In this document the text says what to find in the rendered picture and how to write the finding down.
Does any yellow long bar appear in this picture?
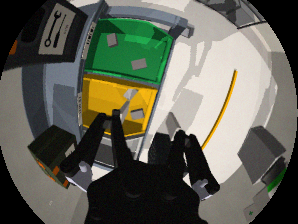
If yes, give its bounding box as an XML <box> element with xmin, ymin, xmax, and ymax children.
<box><xmin>201</xmin><ymin>70</ymin><xmax>238</xmax><ymax>150</ymax></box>

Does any green open bin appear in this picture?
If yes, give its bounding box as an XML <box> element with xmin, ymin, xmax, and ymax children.
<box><xmin>84</xmin><ymin>18</ymin><xmax>173</xmax><ymax>85</ymax></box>

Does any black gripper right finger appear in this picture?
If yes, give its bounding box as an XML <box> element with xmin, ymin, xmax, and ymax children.
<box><xmin>161</xmin><ymin>112</ymin><xmax>220</xmax><ymax>201</ymax></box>

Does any grey open bin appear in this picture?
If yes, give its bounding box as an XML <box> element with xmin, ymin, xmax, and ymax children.
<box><xmin>83</xmin><ymin>126</ymin><xmax>144</xmax><ymax>167</ymax></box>

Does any grey metal shelf rack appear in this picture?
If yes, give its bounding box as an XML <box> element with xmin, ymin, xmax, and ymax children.
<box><xmin>21</xmin><ymin>0</ymin><xmax>195</xmax><ymax>161</ymax></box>

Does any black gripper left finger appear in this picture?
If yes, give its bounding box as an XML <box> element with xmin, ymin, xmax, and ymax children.
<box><xmin>60</xmin><ymin>101</ymin><xmax>145</xmax><ymax>198</ymax></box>

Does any yellow bin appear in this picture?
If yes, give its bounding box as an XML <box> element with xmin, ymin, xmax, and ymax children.
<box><xmin>82</xmin><ymin>74</ymin><xmax>158</xmax><ymax>136</ymax></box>

